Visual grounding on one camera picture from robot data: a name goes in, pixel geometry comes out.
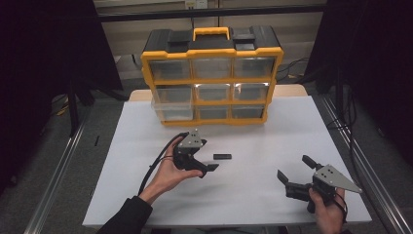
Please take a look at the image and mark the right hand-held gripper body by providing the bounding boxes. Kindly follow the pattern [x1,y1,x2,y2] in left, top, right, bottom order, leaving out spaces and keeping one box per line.
[284,164,363,214]

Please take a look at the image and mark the clear plastic pulled drawer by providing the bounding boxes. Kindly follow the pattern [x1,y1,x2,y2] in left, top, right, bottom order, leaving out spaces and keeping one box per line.
[151,85,195,122]

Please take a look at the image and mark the black metal stand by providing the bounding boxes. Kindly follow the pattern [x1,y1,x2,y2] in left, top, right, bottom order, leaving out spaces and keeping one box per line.
[66,81,130,137]

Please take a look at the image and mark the set of clear organizer drawers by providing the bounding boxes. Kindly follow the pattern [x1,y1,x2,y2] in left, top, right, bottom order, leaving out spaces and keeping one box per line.
[148,58,277,121]

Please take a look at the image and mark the person's left hand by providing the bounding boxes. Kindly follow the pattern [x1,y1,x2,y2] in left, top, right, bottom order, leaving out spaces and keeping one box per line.
[138,136,204,206]

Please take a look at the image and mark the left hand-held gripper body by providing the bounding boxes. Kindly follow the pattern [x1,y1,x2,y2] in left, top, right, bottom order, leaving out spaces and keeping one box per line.
[172,129,204,172]

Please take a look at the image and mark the wall socket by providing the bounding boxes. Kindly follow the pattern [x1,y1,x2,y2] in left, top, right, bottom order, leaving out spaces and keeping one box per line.
[184,0,208,10]

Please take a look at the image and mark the black crossbar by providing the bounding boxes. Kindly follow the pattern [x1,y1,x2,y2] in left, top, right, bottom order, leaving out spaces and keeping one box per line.
[96,3,327,23]

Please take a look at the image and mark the person's right hand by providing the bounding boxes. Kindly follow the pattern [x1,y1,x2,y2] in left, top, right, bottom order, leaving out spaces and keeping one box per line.
[307,187,347,234]

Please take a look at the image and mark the black curtain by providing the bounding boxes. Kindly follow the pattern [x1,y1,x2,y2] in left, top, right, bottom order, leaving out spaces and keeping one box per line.
[0,0,124,196]
[305,0,413,167]

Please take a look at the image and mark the metal floor rail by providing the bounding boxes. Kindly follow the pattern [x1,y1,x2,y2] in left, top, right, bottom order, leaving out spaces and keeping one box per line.
[23,120,91,234]
[319,94,413,234]

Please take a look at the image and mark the hand-held gripper black cable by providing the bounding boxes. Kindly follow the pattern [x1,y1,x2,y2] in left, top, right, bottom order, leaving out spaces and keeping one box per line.
[334,191,349,223]
[137,131,190,197]

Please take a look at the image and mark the black cables behind case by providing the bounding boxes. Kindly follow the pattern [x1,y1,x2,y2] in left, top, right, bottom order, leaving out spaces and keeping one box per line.
[277,58,310,82]

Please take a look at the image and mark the left hand-held gripper black cable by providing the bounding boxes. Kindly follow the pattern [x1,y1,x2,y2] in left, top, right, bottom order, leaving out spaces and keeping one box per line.
[137,131,190,197]

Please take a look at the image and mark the yellow black organizer case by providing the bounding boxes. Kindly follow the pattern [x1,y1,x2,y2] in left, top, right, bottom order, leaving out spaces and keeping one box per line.
[140,24,285,128]

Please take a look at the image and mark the right hand-held gripper black cable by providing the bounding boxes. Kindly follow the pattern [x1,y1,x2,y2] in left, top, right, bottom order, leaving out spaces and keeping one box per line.
[334,191,349,223]

